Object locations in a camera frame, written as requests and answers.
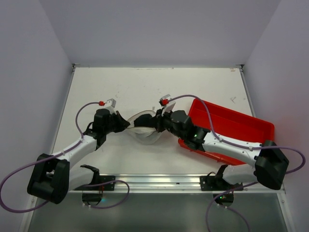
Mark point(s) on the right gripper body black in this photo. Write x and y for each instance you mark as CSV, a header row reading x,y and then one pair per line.
x,y
157,121

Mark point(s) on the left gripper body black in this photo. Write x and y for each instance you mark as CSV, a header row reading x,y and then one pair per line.
x,y
114,124

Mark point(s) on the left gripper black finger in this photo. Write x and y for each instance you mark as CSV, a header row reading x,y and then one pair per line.
x,y
119,116
123,125

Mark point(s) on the black bra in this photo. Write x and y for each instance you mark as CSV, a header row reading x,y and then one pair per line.
x,y
146,120

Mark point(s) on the white mesh laundry bag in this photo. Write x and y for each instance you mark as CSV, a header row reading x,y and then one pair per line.
x,y
144,135

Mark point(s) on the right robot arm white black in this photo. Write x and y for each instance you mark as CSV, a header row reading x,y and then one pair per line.
x,y
264,163

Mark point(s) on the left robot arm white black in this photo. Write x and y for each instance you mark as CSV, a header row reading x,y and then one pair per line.
x,y
52,177

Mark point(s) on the red plastic tray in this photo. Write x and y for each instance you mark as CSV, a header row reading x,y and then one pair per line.
x,y
231,123

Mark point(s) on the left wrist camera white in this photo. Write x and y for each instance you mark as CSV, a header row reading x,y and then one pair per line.
x,y
109,105

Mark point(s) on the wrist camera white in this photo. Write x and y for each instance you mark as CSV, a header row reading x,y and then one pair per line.
x,y
109,105
167,104

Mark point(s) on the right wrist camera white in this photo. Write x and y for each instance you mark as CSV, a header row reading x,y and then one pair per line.
x,y
167,104

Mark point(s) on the aluminium mounting rail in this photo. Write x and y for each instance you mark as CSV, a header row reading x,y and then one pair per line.
x,y
161,183

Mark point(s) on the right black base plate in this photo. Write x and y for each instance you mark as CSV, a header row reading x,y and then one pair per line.
x,y
213,183

